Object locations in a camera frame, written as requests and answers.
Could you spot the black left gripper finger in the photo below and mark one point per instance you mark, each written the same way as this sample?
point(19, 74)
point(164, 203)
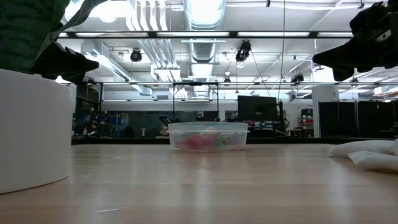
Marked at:
point(62, 62)
point(74, 77)

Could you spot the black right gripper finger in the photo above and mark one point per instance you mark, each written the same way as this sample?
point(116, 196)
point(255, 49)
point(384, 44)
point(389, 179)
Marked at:
point(342, 74)
point(345, 57)

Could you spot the red strawberry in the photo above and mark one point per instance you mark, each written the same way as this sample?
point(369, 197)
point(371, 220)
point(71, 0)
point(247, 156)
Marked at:
point(195, 141)
point(211, 139)

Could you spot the clear plastic tupperware container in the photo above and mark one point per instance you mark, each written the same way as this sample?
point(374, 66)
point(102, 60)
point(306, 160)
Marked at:
point(236, 126)

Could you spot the green snake plant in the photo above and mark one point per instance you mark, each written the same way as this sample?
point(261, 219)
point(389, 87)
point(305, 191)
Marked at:
point(25, 31)

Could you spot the white plant pot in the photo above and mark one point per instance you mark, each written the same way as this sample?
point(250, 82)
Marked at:
point(31, 130)

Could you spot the white cloth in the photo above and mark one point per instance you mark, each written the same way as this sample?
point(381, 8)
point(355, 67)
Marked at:
point(373, 160)

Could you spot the black monitor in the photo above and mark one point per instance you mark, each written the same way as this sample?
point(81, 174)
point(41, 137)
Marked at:
point(256, 109)

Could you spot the black partition wall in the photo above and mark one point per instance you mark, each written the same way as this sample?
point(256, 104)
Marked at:
point(345, 118)

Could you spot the silver ventilation duct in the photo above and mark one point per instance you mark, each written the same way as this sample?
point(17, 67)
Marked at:
point(203, 18)

